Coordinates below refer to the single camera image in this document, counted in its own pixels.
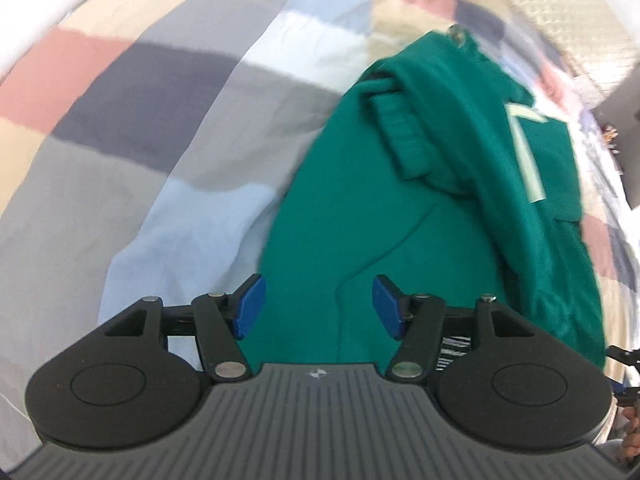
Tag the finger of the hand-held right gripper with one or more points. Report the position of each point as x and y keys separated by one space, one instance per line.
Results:
x=625 y=355
x=627 y=394

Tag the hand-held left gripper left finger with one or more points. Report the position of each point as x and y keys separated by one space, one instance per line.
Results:
x=250 y=305

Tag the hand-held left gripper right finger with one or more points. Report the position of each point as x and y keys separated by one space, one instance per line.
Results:
x=387 y=305

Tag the green hoodie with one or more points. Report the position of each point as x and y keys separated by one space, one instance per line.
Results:
x=425 y=220

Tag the person's right hand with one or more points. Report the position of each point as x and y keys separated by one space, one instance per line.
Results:
x=631 y=435

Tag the checked pastel blanket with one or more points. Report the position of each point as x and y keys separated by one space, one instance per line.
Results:
x=150 y=135

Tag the cluster of toiletry bottles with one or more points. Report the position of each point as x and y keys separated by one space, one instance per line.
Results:
x=611 y=137

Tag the cream quilted headboard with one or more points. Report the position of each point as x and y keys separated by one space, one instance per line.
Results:
x=550 y=15

